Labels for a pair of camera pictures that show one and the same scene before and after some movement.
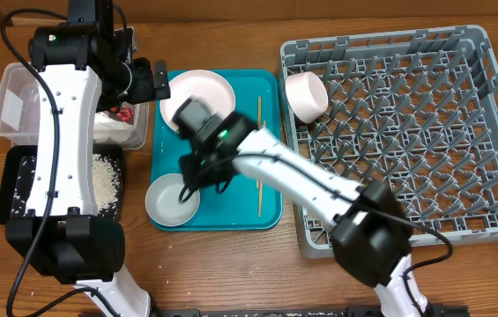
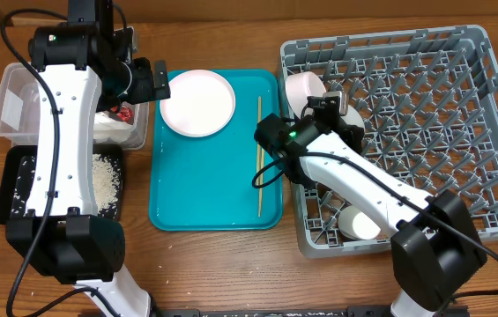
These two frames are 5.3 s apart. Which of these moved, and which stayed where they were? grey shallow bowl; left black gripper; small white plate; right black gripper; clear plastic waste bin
Moved: grey shallow bowl; right black gripper
Stayed: small white plate; clear plastic waste bin; left black gripper
